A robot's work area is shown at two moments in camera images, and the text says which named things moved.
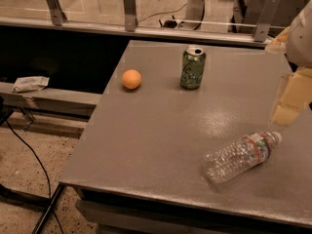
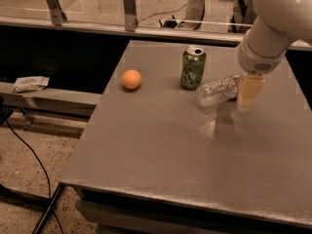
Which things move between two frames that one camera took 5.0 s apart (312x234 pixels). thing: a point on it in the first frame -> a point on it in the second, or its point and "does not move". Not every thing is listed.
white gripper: x=300 y=38 -> x=256 y=61
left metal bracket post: x=56 y=8 does not move
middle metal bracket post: x=129 y=1 does not move
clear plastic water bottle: x=239 y=155 -> x=217 y=91
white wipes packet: x=30 y=83 does not move
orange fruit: x=131 y=79 does not move
